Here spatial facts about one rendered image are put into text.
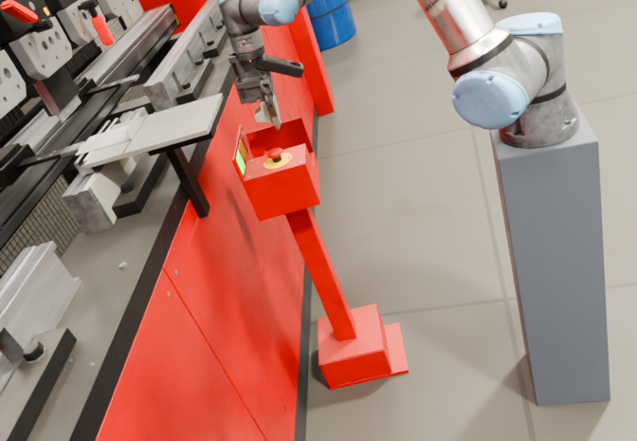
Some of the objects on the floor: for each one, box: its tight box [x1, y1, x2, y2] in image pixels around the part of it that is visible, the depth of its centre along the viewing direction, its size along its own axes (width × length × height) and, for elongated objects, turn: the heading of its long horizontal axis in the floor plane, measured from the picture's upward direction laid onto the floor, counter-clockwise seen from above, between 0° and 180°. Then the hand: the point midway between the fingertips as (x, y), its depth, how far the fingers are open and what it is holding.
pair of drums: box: [292, 0, 356, 51], centre depth 475 cm, size 69×112×82 cm, turn 15°
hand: (280, 124), depth 141 cm, fingers closed
